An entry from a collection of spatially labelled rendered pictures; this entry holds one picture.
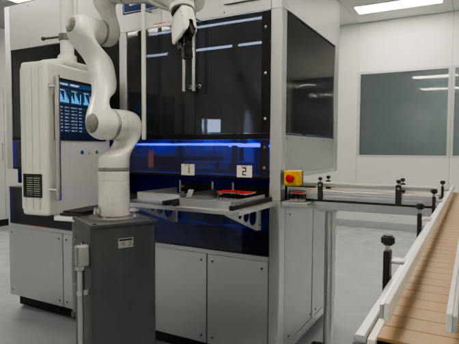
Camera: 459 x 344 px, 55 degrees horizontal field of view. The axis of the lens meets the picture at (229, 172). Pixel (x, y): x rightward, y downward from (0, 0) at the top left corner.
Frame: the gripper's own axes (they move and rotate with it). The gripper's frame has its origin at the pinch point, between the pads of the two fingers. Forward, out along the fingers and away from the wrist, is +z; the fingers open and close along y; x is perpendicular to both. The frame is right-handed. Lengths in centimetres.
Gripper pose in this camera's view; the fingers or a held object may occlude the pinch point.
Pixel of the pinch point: (186, 53)
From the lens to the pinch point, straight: 150.5
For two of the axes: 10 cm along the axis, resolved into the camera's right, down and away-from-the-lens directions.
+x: 8.5, 0.3, 5.3
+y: 5.1, -2.8, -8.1
